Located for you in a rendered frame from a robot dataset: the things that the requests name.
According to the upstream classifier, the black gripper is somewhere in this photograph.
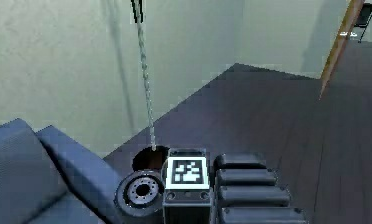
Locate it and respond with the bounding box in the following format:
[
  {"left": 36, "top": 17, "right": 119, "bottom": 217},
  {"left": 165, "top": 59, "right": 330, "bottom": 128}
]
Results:
[{"left": 114, "top": 169, "right": 166, "bottom": 224}]

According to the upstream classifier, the blue armchair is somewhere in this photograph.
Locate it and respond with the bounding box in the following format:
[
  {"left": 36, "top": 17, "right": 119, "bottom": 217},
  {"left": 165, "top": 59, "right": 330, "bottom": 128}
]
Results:
[{"left": 0, "top": 118, "right": 123, "bottom": 224}]

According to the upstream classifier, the brown wooden door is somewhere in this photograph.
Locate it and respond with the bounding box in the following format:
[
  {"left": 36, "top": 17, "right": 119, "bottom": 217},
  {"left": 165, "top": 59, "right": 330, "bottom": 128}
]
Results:
[{"left": 318, "top": 0, "right": 366, "bottom": 100}]

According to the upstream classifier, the black chair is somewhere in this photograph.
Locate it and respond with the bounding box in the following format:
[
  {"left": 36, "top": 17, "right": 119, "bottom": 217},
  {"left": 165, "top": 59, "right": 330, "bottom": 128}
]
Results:
[{"left": 354, "top": 2, "right": 372, "bottom": 44}]

